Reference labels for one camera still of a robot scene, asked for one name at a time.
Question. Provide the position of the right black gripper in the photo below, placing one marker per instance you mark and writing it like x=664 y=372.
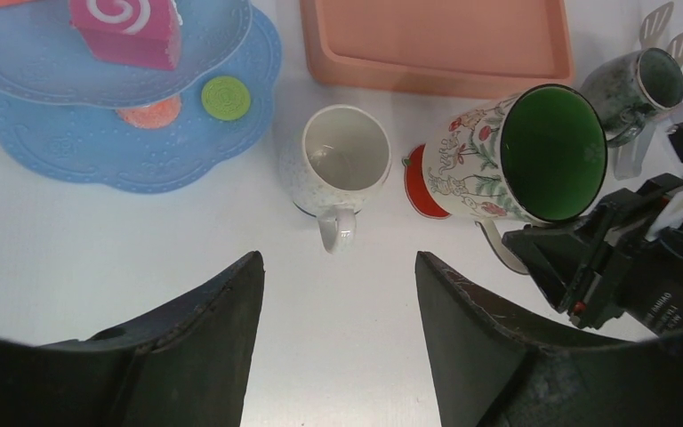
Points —
x=627 y=255

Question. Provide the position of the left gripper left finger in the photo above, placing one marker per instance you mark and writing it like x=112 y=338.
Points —
x=184 y=363

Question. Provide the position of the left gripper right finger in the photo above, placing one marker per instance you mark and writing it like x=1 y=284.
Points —
x=495 y=363

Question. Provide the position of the floral mug green inside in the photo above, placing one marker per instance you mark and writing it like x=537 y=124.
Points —
x=538 y=157

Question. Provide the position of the metal serving tongs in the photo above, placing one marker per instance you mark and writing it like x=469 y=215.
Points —
x=659 y=35

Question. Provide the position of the red round coaster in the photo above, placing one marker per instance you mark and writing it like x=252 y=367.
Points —
x=416 y=189

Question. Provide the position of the dark green ceramic mug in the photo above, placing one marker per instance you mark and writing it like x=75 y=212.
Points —
x=630 y=91

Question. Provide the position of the cream ceramic mug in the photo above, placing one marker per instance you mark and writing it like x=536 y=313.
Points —
x=337 y=162

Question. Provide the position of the orange glazed donut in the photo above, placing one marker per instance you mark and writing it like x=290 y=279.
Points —
x=152 y=116

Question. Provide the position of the green round macaron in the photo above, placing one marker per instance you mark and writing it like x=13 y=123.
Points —
x=226 y=98

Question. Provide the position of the pink swirl roll cake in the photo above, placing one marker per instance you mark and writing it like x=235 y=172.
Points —
x=141 y=33

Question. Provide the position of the pink cake slice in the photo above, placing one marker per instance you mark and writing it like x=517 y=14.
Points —
x=7 y=3

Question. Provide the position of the blue-grey round coaster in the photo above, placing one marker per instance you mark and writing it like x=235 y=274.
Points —
x=304 y=211

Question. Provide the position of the pink dessert tray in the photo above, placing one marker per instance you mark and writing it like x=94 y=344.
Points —
x=469 y=49

